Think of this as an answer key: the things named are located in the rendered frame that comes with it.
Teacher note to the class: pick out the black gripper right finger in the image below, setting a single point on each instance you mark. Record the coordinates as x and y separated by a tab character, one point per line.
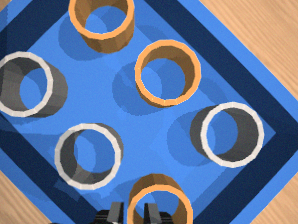
152	216

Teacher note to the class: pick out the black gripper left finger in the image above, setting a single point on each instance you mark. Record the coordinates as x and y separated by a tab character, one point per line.
113	216

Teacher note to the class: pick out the bronze bushing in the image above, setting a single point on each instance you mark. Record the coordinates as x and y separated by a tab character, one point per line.
182	56
107	43
153	182

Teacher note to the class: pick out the white metal sleeve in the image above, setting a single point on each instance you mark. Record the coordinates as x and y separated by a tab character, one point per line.
13	69
249	139
71	171

